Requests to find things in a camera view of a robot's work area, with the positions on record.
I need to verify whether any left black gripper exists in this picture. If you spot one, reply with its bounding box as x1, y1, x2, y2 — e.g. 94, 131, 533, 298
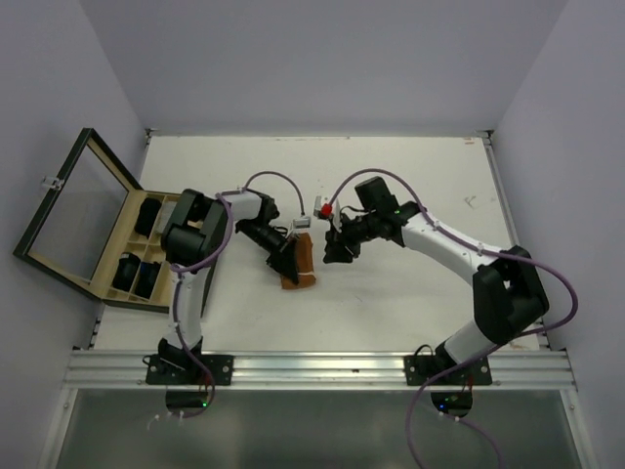
238, 219, 300, 285

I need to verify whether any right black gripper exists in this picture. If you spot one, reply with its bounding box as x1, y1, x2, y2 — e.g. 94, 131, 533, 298
323, 209, 379, 262

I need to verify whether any orange underwear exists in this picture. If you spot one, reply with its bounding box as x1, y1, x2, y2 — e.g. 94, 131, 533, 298
280, 232, 316, 290

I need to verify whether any grey striped underwear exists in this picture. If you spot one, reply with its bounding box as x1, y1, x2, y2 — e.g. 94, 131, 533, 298
156, 201, 177, 234

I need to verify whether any black underwear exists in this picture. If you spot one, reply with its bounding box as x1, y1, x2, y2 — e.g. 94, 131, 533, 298
112, 252, 141, 292
134, 262, 161, 299
134, 197, 162, 237

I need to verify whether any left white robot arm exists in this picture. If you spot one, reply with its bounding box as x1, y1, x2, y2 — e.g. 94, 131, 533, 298
157, 189, 299, 384

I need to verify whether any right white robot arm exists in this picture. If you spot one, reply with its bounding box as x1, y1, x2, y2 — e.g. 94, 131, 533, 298
313, 177, 549, 384

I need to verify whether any rolled black underwear in box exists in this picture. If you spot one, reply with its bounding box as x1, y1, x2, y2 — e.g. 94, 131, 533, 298
112, 252, 141, 292

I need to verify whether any wooden compartment organizer box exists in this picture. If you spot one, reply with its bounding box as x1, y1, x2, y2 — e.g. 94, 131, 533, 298
92, 190, 181, 315

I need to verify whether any glass box lid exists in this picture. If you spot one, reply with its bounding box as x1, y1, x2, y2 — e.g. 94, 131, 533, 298
13, 128, 143, 301

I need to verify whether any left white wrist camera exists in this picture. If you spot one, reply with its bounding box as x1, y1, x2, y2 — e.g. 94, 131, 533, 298
291, 216, 312, 230

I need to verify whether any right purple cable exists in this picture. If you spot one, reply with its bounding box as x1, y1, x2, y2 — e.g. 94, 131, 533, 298
325, 168, 581, 469

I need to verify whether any purple cable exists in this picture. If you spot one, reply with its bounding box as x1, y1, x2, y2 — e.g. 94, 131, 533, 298
325, 168, 581, 469
168, 170, 308, 421

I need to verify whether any aluminium mounting rail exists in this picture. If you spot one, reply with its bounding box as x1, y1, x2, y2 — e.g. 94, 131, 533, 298
63, 351, 575, 391

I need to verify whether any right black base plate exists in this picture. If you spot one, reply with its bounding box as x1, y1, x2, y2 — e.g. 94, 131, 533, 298
403, 344, 493, 386

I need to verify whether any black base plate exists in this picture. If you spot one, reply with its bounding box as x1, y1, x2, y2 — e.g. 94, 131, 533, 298
403, 344, 493, 386
142, 354, 233, 386

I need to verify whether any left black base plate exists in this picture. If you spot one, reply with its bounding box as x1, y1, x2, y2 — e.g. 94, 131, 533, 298
142, 354, 233, 386

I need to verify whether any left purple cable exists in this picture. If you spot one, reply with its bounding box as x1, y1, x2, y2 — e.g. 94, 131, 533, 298
168, 170, 308, 421

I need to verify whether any white wall latch clip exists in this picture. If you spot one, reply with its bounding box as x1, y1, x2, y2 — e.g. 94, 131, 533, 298
41, 176, 64, 192

